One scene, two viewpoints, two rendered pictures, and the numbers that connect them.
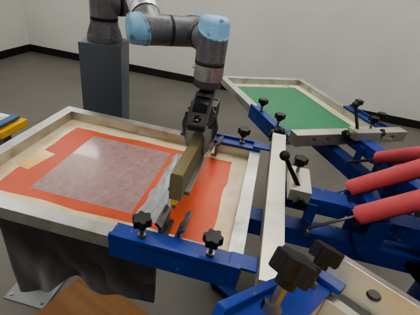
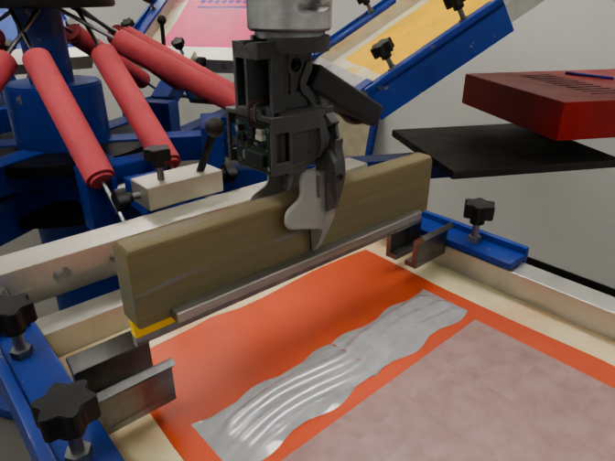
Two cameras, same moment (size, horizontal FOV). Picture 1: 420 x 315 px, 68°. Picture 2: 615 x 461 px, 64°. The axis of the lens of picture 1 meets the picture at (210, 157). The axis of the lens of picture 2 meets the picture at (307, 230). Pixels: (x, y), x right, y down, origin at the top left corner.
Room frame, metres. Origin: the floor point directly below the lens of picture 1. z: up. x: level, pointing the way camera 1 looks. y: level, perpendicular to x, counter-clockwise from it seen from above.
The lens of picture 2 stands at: (1.14, 0.36, 1.32)
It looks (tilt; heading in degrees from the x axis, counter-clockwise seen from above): 26 degrees down; 221
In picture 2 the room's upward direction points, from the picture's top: straight up
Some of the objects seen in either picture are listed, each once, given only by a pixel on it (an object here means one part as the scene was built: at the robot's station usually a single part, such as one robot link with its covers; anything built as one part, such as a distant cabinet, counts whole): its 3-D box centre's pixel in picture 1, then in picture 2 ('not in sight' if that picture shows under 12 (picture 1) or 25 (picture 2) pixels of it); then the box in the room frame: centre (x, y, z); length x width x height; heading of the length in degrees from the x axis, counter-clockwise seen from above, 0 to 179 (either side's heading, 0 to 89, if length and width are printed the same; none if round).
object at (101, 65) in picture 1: (109, 154); not in sight; (1.44, 0.55, 0.60); 0.18 x 0.18 x 1.20; 6
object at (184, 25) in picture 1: (190, 32); not in sight; (0.87, 0.10, 1.39); 0.11 x 0.11 x 0.08; 29
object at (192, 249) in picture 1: (174, 253); (426, 238); (0.49, 0.05, 0.98); 0.30 x 0.05 x 0.07; 82
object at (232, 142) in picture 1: (219, 144); (54, 421); (1.04, -0.03, 0.98); 0.30 x 0.05 x 0.07; 82
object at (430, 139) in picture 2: not in sight; (342, 166); (0.13, -0.39, 0.91); 1.34 x 0.41 x 0.08; 142
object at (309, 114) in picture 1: (312, 100); not in sight; (1.50, -0.46, 1.05); 1.08 x 0.61 x 0.23; 22
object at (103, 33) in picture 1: (104, 28); not in sight; (1.44, 0.55, 1.25); 0.15 x 0.15 x 0.10
